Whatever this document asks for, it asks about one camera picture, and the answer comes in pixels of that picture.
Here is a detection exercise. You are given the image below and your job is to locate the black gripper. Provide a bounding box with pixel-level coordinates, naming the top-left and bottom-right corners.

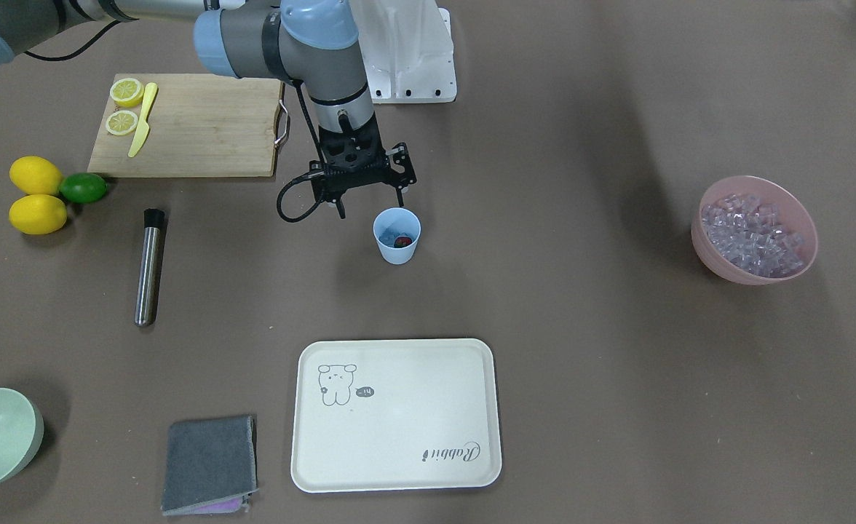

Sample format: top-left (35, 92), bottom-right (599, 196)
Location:
top-left (319, 120), bottom-right (385, 172)

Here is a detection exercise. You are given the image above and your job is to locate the steel muddler black tip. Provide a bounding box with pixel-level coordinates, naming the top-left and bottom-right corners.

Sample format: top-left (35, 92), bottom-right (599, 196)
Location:
top-left (134, 208), bottom-right (165, 328)

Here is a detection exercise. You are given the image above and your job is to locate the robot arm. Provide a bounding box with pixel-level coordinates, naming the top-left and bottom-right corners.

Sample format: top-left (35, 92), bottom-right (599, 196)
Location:
top-left (0, 1), bottom-right (388, 172)

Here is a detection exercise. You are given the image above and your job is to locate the light blue plastic cup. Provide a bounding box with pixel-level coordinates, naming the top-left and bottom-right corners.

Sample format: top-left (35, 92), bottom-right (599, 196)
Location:
top-left (373, 207), bottom-right (422, 265)

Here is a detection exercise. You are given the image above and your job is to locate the pink bowl of ice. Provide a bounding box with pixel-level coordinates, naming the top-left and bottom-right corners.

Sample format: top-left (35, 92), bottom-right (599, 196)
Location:
top-left (691, 176), bottom-right (820, 285)

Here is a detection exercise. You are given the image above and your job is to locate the wooden cutting board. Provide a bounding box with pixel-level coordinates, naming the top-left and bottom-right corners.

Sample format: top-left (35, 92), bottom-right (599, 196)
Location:
top-left (87, 72), bottom-right (289, 178)

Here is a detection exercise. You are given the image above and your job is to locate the yellow plastic knife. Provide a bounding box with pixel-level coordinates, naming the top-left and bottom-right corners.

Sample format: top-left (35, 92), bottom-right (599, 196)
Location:
top-left (127, 82), bottom-right (159, 158)

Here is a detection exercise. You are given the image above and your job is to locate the lemon slice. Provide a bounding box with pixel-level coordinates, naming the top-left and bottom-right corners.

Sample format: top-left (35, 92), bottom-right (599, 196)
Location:
top-left (109, 77), bottom-right (145, 108)
top-left (104, 110), bottom-right (139, 136)

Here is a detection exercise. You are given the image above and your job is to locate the cream rabbit tray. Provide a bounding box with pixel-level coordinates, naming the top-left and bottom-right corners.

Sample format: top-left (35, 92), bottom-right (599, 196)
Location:
top-left (290, 338), bottom-right (502, 493)

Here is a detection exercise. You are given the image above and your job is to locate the green lime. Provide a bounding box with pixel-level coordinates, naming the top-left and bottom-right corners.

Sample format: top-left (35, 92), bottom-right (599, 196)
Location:
top-left (58, 172), bottom-right (108, 205)

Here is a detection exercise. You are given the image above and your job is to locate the yellow lemon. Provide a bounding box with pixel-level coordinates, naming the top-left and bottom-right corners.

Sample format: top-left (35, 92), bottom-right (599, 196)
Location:
top-left (8, 194), bottom-right (68, 235)
top-left (9, 156), bottom-right (64, 196)

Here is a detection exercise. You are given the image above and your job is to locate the grey folded cloth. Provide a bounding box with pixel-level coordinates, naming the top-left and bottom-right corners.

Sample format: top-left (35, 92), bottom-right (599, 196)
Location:
top-left (159, 415), bottom-right (258, 517)

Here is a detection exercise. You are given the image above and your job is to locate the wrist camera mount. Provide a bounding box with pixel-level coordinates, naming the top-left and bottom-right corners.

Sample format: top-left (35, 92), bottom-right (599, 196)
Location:
top-left (308, 142), bottom-right (417, 219)

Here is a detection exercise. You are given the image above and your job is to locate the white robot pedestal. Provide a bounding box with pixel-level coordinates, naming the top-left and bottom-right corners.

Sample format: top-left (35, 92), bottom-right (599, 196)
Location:
top-left (349, 1), bottom-right (458, 104)

